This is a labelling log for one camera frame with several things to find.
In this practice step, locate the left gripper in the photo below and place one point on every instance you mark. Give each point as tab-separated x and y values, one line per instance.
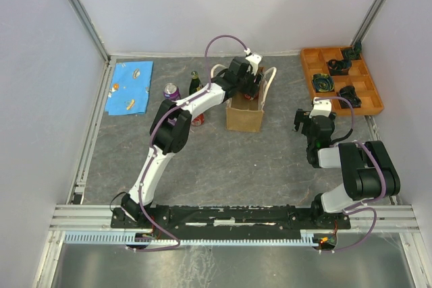
252	89

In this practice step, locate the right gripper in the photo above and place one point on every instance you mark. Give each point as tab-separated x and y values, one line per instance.
302	117

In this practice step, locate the green glass bottle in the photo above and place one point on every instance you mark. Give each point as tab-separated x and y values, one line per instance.
195	83

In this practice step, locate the red soda can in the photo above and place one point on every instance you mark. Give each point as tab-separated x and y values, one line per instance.
199	120

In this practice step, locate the purple soda can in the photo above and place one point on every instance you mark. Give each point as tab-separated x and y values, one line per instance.
171	92

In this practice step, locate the silver top soda can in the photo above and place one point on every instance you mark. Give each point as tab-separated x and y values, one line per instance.
251	97

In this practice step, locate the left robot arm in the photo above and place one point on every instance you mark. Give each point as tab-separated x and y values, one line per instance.
171	127

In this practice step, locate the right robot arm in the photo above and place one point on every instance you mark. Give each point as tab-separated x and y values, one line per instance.
368	173

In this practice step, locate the rolled blue yellow sock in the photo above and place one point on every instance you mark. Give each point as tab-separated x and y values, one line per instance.
323	83

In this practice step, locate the rolled black sock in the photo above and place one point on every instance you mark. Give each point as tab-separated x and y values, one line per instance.
349	93

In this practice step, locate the orange wooden divider tray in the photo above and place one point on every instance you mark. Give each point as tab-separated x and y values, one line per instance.
314	61

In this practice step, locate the rolled dark sock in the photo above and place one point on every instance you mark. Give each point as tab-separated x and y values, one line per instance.
352	53
339	67

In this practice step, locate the blue patterned cloth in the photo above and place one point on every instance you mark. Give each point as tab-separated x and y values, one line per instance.
129	89

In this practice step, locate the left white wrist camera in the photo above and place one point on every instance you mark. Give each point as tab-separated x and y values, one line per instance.
254	60

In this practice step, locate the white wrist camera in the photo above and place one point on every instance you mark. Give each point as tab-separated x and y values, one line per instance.
321	107
254	60

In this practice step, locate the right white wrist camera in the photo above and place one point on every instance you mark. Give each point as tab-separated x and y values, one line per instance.
321	107

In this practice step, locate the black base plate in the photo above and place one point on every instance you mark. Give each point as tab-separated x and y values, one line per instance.
243	222

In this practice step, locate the aluminium frame rail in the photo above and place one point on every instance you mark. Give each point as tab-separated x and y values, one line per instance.
390	218

